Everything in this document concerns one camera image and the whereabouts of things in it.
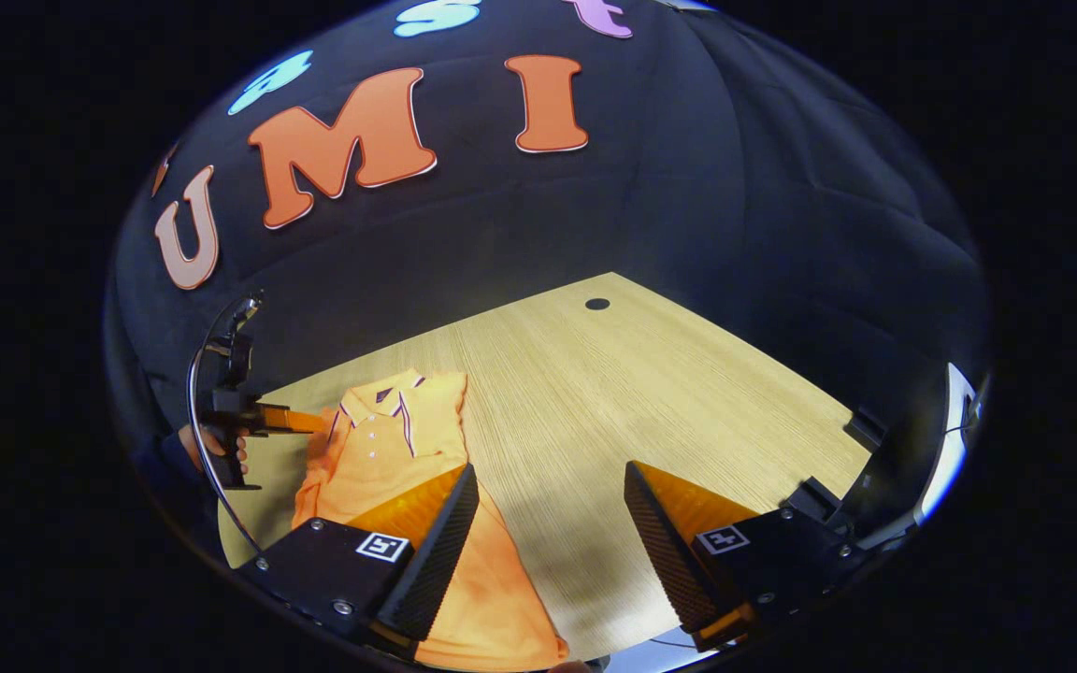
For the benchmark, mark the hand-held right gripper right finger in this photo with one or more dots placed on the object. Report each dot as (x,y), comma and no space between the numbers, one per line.
(665,551)

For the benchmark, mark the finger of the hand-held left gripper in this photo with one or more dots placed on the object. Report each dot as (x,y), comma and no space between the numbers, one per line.
(291,421)

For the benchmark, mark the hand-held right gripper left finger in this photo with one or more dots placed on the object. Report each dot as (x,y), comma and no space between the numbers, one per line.
(436,561)

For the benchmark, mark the orange T-shirt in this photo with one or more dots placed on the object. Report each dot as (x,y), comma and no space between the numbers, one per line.
(380,449)

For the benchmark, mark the black backdrop cloth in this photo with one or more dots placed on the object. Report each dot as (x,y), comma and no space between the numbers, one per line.
(688,187)

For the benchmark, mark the black bracket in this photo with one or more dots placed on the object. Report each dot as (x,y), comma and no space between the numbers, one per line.
(814,500)
(866,428)

